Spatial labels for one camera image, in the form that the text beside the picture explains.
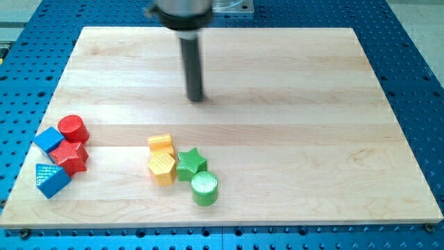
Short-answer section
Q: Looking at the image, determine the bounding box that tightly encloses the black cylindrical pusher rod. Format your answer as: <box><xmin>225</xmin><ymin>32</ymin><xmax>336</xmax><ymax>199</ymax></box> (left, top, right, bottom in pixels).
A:
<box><xmin>180</xmin><ymin>37</ymin><xmax>204</xmax><ymax>102</ymax></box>

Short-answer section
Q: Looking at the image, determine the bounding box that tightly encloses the green cylinder block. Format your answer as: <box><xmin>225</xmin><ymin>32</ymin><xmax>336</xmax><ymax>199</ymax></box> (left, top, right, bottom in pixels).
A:
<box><xmin>191</xmin><ymin>172</ymin><xmax>219</xmax><ymax>206</ymax></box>

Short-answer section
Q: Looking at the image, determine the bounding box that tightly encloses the yellow hexagon block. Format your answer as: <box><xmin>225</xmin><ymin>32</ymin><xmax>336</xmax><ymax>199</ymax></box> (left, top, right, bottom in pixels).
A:
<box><xmin>148</xmin><ymin>153</ymin><xmax>177</xmax><ymax>186</ymax></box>

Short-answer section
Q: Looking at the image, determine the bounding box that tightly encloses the yellow square block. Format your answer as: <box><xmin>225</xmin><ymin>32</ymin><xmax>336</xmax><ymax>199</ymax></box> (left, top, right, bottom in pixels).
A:
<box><xmin>148</xmin><ymin>134</ymin><xmax>175</xmax><ymax>157</ymax></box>

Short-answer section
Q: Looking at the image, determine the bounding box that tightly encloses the green star block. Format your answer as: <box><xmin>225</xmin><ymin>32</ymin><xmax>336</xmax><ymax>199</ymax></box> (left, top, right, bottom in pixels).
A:
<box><xmin>176</xmin><ymin>147</ymin><xmax>207</xmax><ymax>182</ymax></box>

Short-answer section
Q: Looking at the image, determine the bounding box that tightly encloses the light wooden board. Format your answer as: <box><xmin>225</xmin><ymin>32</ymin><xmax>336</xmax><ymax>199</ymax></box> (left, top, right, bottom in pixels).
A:
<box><xmin>1</xmin><ymin>27</ymin><xmax>443</xmax><ymax>228</ymax></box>

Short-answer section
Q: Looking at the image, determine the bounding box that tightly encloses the red cylinder block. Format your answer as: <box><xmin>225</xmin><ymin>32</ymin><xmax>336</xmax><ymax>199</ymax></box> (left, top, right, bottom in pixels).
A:
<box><xmin>58</xmin><ymin>115</ymin><xmax>89</xmax><ymax>143</ymax></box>

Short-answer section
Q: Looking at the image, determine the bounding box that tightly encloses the red star block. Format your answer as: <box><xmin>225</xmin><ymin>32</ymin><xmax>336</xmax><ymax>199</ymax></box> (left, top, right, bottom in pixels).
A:
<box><xmin>49</xmin><ymin>140</ymin><xmax>89</xmax><ymax>176</ymax></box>

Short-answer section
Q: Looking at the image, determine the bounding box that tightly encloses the blue cube block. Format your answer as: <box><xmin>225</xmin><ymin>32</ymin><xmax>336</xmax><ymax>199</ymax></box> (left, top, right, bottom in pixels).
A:
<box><xmin>33</xmin><ymin>127</ymin><xmax>65</xmax><ymax>153</ymax></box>

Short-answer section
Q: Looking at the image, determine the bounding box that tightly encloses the blue triangle block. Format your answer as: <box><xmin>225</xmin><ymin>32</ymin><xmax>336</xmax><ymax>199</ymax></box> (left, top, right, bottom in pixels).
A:
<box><xmin>35</xmin><ymin>164</ymin><xmax>71</xmax><ymax>199</ymax></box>

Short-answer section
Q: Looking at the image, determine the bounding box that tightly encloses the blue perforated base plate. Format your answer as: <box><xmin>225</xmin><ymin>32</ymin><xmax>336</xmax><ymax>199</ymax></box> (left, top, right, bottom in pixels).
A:
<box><xmin>1</xmin><ymin>1</ymin><xmax>443</xmax><ymax>249</ymax></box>

